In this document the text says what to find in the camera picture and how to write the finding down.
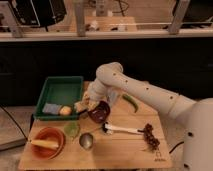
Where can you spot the dark red grapes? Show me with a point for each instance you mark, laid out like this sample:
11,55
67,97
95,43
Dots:
149,137

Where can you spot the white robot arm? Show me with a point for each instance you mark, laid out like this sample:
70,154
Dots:
195,116

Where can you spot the wooden board eraser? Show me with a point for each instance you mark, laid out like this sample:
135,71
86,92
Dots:
80,107

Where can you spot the white handled brush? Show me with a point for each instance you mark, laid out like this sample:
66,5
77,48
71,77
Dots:
108,128

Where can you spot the metal spoon ladle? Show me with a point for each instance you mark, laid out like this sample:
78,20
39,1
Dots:
89,139

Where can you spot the blue sponge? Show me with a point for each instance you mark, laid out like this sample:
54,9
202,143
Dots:
53,109

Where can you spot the black monitor box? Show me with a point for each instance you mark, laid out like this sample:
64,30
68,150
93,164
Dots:
39,13

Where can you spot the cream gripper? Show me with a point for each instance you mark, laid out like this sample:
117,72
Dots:
88,102

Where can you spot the green lettuce leaf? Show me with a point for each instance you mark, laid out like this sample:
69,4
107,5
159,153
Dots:
72,129

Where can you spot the grey cloth piece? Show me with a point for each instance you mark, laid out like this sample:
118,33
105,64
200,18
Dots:
112,97

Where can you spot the purple bowl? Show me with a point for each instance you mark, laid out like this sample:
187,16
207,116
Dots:
100,113

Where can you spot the orange bowl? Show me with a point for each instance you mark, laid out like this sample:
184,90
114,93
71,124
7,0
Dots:
51,134

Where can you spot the grey floor plate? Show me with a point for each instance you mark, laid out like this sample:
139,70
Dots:
11,133

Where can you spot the green plastic tray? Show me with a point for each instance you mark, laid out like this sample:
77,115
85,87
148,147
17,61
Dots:
60,90

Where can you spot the yellow orange fruit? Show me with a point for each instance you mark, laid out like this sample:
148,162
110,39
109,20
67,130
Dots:
65,111

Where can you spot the green chili pepper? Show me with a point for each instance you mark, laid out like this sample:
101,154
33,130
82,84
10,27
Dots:
131,101

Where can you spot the yellow corn cob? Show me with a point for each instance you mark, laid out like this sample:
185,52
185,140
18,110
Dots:
45,144

